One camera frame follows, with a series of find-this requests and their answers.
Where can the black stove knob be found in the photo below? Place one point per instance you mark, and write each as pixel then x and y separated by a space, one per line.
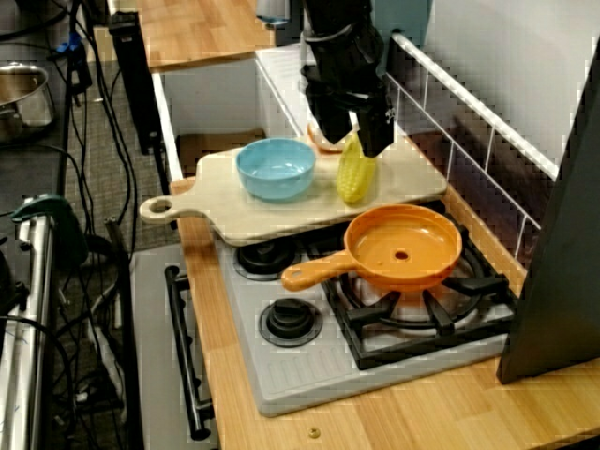
pixel 290 323
pixel 267 260

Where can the orange toy frying pan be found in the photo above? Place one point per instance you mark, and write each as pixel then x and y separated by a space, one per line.
pixel 422 244

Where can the black slanted side panel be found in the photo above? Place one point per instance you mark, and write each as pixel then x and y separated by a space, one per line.
pixel 558 281

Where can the yellow toy corn cob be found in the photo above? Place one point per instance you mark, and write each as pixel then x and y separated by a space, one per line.
pixel 354 178

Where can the grey oven door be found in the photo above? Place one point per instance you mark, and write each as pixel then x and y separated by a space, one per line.
pixel 150 351

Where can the brass counter screw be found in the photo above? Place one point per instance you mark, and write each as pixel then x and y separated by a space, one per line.
pixel 313 431

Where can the green clamp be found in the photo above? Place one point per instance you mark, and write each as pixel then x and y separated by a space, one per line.
pixel 61 220

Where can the aluminium rail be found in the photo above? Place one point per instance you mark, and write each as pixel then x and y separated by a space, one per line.
pixel 28 328

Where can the dark tile backsplash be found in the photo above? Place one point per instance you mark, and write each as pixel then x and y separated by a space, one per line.
pixel 469 154

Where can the black burner grate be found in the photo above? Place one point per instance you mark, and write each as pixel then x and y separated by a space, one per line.
pixel 370 315

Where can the teal box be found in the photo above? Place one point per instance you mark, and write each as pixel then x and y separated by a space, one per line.
pixel 403 19

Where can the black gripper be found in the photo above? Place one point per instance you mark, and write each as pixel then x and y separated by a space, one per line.
pixel 347 70

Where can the white toy sink unit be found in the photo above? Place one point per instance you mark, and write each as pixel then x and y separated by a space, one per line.
pixel 211 94

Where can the steel pot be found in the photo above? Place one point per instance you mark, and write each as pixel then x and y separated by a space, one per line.
pixel 23 103

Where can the light blue bowl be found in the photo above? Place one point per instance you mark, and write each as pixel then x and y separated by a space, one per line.
pixel 276 178

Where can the black upright post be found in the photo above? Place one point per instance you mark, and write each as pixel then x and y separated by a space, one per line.
pixel 133 84

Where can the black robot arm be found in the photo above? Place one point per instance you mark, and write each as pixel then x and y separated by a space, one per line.
pixel 337 14

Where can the grey toy stove top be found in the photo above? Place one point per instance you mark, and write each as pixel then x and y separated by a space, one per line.
pixel 304 375

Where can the wooden cutting board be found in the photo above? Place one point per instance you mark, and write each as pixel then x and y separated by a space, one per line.
pixel 408 173

